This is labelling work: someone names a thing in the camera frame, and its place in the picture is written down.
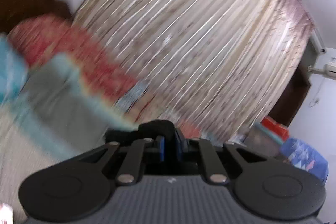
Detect black pants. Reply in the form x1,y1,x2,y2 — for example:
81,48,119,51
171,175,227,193
105,119,178,149

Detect red box on shelf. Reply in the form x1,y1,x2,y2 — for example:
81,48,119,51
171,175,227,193
261,116,289,141

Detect blue patterned cloth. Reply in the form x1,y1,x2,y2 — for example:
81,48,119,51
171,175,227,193
280,137,329,184

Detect dark wooden wardrobe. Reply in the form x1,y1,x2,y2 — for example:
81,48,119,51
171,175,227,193
268,65,311,127

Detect patterned teal beige bedspread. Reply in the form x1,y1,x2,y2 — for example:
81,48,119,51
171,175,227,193
1,54,136,223

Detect beige leaf print curtain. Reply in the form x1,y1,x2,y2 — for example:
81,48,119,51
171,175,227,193
73,0,314,141

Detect white air conditioner unit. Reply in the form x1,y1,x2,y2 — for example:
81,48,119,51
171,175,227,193
307,29,336,80

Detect teal lattice pillow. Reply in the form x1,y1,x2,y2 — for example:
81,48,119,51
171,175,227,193
0,34,28,103

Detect red floral quilt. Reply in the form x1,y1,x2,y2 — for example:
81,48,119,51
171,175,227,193
9,15,201,138

